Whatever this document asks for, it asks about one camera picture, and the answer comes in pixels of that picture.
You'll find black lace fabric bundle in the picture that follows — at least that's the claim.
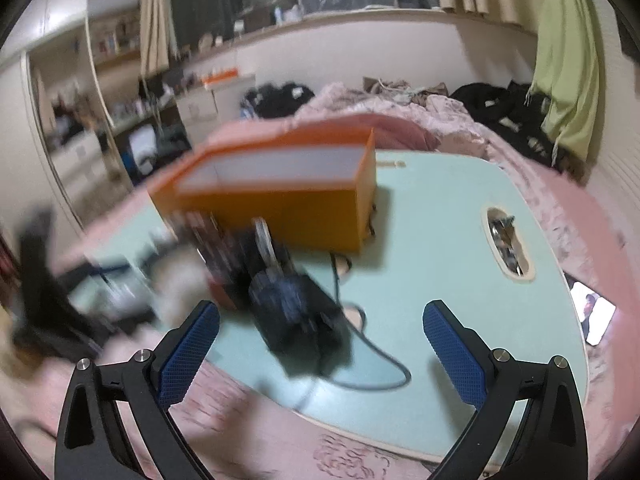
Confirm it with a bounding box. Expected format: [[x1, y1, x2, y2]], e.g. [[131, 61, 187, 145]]
[[247, 238, 348, 377]]

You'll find smartphone on bed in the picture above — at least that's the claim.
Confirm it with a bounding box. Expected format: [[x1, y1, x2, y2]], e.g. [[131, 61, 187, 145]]
[[567, 278, 616, 347]]

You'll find dark red small box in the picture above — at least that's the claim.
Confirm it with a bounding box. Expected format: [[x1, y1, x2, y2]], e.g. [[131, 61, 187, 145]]
[[166, 211, 265, 311]]

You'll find orange cardboard box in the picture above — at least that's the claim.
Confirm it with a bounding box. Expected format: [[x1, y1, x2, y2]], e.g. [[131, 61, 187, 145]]
[[150, 125, 376, 254]]

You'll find white drawer cabinet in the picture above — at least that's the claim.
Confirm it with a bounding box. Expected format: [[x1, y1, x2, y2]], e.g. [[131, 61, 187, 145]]
[[176, 75, 255, 145]]

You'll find small orange box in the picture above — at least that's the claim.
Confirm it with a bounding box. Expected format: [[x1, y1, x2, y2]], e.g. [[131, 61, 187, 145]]
[[201, 68, 239, 86]]

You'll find black clothes pile left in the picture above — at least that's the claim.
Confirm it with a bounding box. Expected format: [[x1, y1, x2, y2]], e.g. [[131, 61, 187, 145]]
[[241, 82, 316, 119]]

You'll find black clothes pile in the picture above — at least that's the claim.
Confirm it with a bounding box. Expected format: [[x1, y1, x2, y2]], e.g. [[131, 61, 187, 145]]
[[241, 82, 316, 119], [450, 80, 566, 172]]

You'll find black clothes pile right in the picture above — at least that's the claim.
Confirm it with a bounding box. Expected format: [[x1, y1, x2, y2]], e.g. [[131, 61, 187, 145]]
[[450, 80, 566, 172]]

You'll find green hanging cloth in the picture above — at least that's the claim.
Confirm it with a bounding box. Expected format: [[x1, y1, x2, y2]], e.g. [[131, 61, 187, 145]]
[[529, 0, 600, 162]]

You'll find black cable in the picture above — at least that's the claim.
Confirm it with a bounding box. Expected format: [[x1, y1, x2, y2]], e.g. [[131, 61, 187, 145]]
[[294, 251, 412, 411]]

